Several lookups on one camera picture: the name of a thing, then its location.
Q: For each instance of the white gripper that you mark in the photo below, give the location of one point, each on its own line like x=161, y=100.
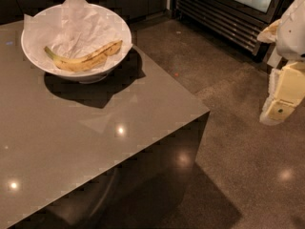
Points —
x=292, y=37

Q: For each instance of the black glass door refrigerator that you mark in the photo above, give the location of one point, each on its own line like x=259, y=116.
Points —
x=240, y=21

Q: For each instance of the white ceramic bowl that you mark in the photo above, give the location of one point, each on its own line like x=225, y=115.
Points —
x=35, y=58

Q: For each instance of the yellow ripe banana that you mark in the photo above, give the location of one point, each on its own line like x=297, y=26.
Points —
x=86, y=62

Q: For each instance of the white paper liner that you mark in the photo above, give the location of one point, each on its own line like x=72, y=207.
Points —
x=79, y=29

